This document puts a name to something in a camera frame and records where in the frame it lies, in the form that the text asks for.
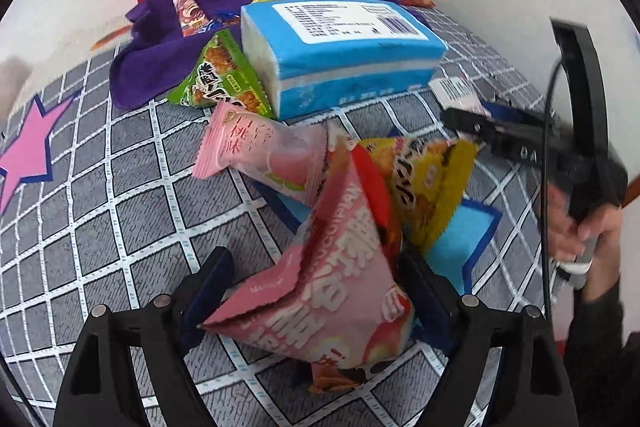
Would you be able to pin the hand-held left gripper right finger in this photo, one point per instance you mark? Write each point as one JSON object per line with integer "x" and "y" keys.
{"x": 425, "y": 297}

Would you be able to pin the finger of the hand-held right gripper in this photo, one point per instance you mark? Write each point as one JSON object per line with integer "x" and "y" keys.
{"x": 475, "y": 127}
{"x": 520, "y": 122}

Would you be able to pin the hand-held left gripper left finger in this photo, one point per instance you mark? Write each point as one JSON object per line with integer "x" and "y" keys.
{"x": 212, "y": 282}

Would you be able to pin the white barcode snack packet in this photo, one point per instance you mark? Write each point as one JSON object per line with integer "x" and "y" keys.
{"x": 452, "y": 91}

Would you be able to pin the yellow triangular snack packet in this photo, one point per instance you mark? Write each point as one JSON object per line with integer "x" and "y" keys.
{"x": 435, "y": 187}

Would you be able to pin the large pink snack packet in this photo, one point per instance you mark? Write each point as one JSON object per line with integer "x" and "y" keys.
{"x": 325, "y": 297}

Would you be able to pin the small peach snack packet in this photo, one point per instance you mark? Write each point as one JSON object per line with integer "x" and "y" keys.
{"x": 250, "y": 147}

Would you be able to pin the green snack packet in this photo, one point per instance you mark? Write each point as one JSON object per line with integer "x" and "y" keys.
{"x": 220, "y": 77}

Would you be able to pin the small blue snack packet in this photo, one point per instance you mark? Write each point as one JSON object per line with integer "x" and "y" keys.
{"x": 217, "y": 21}

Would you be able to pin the red white panda snack packet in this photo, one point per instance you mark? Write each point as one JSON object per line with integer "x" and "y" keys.
{"x": 189, "y": 12}

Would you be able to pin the person's right forearm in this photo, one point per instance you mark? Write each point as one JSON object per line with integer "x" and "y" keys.
{"x": 595, "y": 347}

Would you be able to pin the person's right hand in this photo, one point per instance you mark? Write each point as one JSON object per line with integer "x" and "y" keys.
{"x": 565, "y": 227}

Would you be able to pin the grey checked cloth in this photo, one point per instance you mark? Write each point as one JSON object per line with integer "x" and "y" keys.
{"x": 125, "y": 217}

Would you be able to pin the blue tissue pack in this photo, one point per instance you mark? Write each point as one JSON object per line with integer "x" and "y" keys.
{"x": 340, "y": 57}

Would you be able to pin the purple towel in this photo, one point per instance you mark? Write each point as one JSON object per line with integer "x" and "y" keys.
{"x": 145, "y": 67}

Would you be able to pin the white fruit print sheet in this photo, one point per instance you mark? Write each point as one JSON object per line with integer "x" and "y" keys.
{"x": 60, "y": 37}

